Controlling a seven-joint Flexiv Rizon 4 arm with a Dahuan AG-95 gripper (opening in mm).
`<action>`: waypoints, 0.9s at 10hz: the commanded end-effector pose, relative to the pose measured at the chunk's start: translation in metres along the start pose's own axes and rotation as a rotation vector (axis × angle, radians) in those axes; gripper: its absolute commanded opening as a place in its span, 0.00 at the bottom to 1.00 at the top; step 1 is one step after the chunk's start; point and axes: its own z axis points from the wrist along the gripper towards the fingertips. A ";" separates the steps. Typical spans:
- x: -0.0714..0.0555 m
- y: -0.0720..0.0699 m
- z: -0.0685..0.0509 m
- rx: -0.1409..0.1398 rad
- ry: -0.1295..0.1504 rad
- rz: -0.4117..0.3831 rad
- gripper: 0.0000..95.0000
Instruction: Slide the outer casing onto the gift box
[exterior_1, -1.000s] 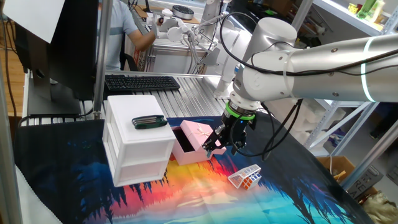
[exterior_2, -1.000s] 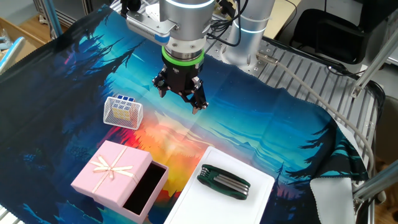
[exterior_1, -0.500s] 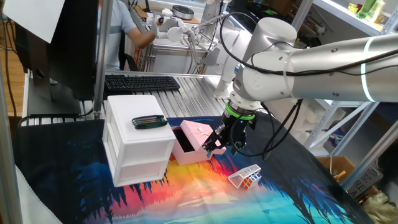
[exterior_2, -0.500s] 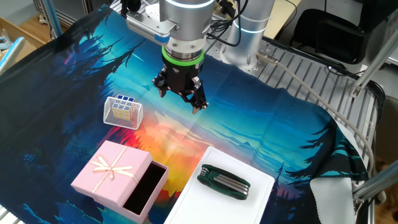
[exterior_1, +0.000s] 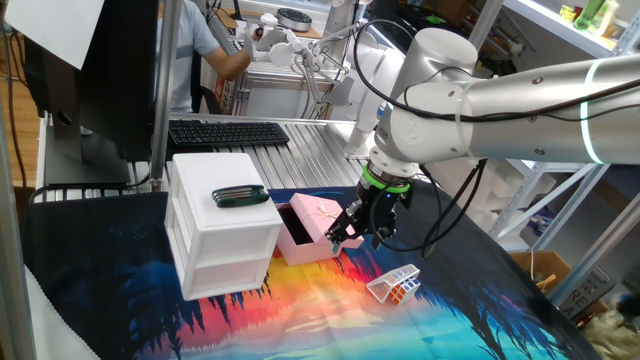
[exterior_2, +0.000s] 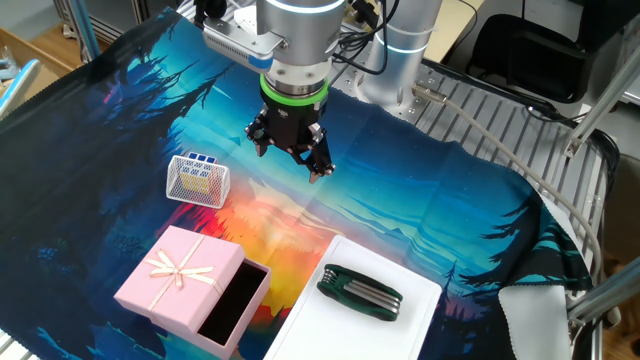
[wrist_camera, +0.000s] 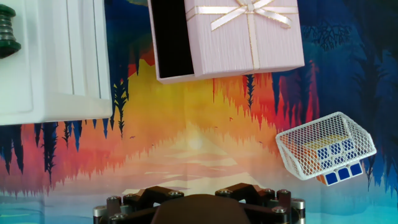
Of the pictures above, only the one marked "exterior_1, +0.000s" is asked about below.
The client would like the aluminium diagonal strut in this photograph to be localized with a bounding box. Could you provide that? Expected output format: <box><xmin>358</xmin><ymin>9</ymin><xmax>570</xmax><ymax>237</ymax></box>
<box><xmin>547</xmin><ymin>199</ymin><xmax>640</xmax><ymax>306</ymax></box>

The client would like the white metal shelf rack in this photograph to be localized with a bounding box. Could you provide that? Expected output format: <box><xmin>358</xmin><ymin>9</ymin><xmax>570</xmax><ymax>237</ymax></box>
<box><xmin>487</xmin><ymin>0</ymin><xmax>640</xmax><ymax>251</ymax></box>

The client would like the white foam block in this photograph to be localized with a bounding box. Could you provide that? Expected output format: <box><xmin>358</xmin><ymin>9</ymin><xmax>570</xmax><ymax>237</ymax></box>
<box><xmin>429</xmin><ymin>159</ymin><xmax>556</xmax><ymax>236</ymax></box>

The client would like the black keyboard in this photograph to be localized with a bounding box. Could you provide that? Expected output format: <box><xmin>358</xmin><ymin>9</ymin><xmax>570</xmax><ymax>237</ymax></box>
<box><xmin>167</xmin><ymin>118</ymin><xmax>291</xmax><ymax>149</ymax></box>

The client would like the colourful landscape tablecloth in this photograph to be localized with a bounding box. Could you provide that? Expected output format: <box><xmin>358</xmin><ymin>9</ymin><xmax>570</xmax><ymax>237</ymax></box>
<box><xmin>22</xmin><ymin>179</ymin><xmax>601</xmax><ymax>360</ymax></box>

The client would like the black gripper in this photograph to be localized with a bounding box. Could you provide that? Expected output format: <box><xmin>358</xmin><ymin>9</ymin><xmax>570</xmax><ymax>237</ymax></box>
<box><xmin>324</xmin><ymin>175</ymin><xmax>414</xmax><ymax>254</ymax></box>

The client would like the white plastic drawer cabinet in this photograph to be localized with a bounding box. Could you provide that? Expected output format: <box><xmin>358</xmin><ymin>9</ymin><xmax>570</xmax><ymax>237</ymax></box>
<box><xmin>163</xmin><ymin>152</ymin><xmax>285</xmax><ymax>302</ymax></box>

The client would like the green flange ring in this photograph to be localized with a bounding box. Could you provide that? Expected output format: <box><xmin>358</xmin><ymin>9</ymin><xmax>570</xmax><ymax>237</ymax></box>
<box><xmin>362</xmin><ymin>162</ymin><xmax>411</xmax><ymax>195</ymax></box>

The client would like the white underlay cloth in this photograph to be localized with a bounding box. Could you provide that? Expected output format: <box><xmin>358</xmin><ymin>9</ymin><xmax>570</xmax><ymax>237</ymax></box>
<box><xmin>24</xmin><ymin>264</ymin><xmax>101</xmax><ymax>360</ymax></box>

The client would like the round black speaker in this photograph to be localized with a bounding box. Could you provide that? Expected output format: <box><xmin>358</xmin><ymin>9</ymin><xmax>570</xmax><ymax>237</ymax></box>
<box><xmin>276</xmin><ymin>7</ymin><xmax>314</xmax><ymax>34</ymax></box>

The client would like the black monitor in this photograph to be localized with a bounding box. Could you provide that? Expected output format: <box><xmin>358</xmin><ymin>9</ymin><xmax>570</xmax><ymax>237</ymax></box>
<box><xmin>22</xmin><ymin>0</ymin><xmax>169</xmax><ymax>190</ymax></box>

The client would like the white teleoperation device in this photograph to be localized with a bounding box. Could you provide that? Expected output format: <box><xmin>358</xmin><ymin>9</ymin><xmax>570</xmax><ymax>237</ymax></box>
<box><xmin>234</xmin><ymin>12</ymin><xmax>354</xmax><ymax>109</ymax></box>

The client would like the aluminium frame post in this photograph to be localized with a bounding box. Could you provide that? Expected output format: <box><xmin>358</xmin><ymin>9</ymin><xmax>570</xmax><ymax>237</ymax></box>
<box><xmin>0</xmin><ymin>99</ymin><xmax>37</xmax><ymax>360</ymax></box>
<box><xmin>148</xmin><ymin>0</ymin><xmax>184</xmax><ymax>194</ymax></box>

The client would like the grey lettered plate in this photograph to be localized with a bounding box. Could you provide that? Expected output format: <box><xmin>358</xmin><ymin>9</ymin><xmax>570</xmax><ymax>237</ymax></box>
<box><xmin>557</xmin><ymin>269</ymin><xmax>616</xmax><ymax>321</ymax></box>

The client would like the person's bare forearm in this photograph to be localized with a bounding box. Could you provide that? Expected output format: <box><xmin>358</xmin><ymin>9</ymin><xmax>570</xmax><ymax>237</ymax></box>
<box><xmin>203</xmin><ymin>45</ymin><xmax>252</xmax><ymax>82</ymax></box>

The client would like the black office chair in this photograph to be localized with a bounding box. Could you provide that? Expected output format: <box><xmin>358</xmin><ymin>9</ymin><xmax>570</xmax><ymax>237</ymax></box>
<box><xmin>189</xmin><ymin>49</ymin><xmax>224</xmax><ymax>115</ymax></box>

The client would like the green folding hex key set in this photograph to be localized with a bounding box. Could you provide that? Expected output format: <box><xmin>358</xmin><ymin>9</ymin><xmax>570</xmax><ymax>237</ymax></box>
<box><xmin>211</xmin><ymin>184</ymin><xmax>271</xmax><ymax>209</ymax></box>

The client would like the person in blue shirt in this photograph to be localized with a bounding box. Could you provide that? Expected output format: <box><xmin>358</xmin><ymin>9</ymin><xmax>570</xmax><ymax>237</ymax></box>
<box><xmin>158</xmin><ymin>0</ymin><xmax>221</xmax><ymax>114</ymax></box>

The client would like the white rubik's cube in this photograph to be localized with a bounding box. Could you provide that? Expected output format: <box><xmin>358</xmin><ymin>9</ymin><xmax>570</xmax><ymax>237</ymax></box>
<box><xmin>365</xmin><ymin>263</ymin><xmax>421</xmax><ymax>305</ymax></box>

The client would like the cardboard box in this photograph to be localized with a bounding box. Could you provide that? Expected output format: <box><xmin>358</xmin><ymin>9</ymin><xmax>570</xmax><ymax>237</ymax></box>
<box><xmin>509</xmin><ymin>249</ymin><xmax>574</xmax><ymax>296</ymax></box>

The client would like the pink gift box base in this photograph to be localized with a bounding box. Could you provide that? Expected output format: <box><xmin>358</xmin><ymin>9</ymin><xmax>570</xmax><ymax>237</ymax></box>
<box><xmin>273</xmin><ymin>202</ymin><xmax>346</xmax><ymax>267</ymax></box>

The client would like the green bottle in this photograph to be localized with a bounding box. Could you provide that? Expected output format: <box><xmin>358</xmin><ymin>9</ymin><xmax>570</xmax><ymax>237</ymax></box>
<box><xmin>573</xmin><ymin>0</ymin><xmax>606</xmax><ymax>31</ymax></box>

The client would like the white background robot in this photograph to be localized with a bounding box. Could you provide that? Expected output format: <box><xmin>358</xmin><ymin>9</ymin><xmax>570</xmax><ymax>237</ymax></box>
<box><xmin>344</xmin><ymin>32</ymin><xmax>406</xmax><ymax>157</ymax></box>

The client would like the beige bag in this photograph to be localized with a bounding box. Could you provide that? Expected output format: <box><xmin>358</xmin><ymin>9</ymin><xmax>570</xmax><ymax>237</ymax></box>
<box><xmin>582</xmin><ymin>307</ymin><xmax>640</xmax><ymax>360</ymax></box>

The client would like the white paper sheet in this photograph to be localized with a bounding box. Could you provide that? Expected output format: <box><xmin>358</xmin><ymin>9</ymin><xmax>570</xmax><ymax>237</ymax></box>
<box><xmin>3</xmin><ymin>0</ymin><xmax>106</xmax><ymax>71</ymax></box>

